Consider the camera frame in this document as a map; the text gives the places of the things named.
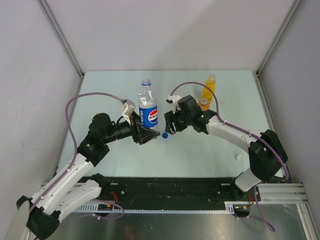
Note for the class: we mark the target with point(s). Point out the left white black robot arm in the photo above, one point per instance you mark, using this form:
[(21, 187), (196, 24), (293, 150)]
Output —
[(50, 205)]

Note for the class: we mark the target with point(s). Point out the yellow honey pomelo bottle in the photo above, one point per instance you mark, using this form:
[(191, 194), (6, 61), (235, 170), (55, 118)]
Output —
[(210, 84)]

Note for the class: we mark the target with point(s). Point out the orange drink bottle white cap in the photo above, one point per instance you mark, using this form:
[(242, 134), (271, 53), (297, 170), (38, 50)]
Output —
[(204, 104)]

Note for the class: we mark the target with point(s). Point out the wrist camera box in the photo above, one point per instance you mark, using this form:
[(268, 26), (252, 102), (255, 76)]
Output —
[(128, 107), (173, 100)]

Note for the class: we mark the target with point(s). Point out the clear pepsi bottle blue cap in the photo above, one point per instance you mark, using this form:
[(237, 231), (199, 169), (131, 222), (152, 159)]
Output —
[(147, 104)]

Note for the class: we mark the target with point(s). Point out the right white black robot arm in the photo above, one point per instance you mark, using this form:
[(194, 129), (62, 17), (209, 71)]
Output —
[(266, 153)]

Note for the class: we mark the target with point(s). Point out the white slotted cable duct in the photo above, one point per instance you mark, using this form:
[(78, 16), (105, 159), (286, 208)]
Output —
[(103, 208)]

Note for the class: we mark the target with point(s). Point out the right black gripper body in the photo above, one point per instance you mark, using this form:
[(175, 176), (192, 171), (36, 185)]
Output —
[(183, 121)]

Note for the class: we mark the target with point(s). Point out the left aluminium frame post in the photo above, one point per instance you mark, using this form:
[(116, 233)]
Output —
[(48, 13)]

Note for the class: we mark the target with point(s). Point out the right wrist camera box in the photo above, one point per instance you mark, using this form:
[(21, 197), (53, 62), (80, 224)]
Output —
[(173, 100)]

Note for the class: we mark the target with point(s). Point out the aluminium frame post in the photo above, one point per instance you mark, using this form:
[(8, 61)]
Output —
[(48, 13), (280, 34)]

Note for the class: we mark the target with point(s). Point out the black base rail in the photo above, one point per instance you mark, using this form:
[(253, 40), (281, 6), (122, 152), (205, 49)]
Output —
[(170, 193)]

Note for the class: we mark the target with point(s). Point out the right aluminium frame post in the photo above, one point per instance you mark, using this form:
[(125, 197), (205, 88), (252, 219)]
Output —
[(280, 34)]

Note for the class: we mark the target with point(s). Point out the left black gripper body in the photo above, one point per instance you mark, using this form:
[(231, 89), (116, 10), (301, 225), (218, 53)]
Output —
[(135, 128)]

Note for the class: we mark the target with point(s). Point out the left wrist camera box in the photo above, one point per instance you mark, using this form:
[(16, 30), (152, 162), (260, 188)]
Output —
[(128, 107)]

